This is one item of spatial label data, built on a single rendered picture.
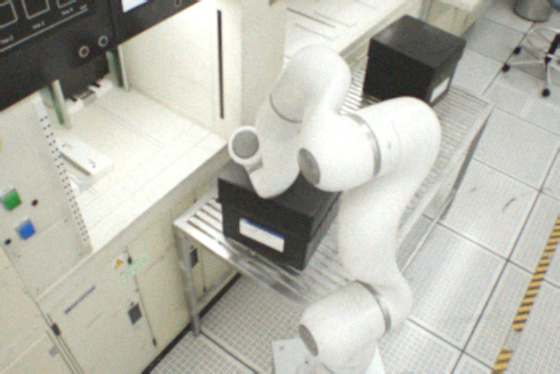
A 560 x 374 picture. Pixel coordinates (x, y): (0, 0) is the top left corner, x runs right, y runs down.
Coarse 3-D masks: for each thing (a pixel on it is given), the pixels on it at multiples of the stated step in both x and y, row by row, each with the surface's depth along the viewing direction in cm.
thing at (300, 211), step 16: (224, 176) 136; (240, 176) 136; (304, 176) 137; (224, 192) 138; (240, 192) 135; (256, 192) 132; (288, 192) 133; (304, 192) 133; (320, 192) 134; (336, 192) 143; (240, 208) 139; (256, 208) 136; (272, 208) 133; (288, 208) 130; (304, 208) 129; (320, 208) 131; (272, 224) 137; (288, 224) 134; (304, 224) 131; (320, 224) 138; (304, 240) 135
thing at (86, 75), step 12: (96, 60) 169; (72, 72) 163; (84, 72) 167; (96, 72) 172; (108, 72) 177; (60, 84) 161; (72, 84) 165; (84, 84) 170; (96, 84) 177; (72, 96) 171
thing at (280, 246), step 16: (224, 208) 144; (336, 208) 156; (224, 224) 149; (240, 224) 145; (256, 224) 142; (240, 240) 151; (256, 240) 147; (272, 240) 143; (288, 240) 139; (320, 240) 152; (272, 256) 148; (288, 256) 144; (304, 256) 141
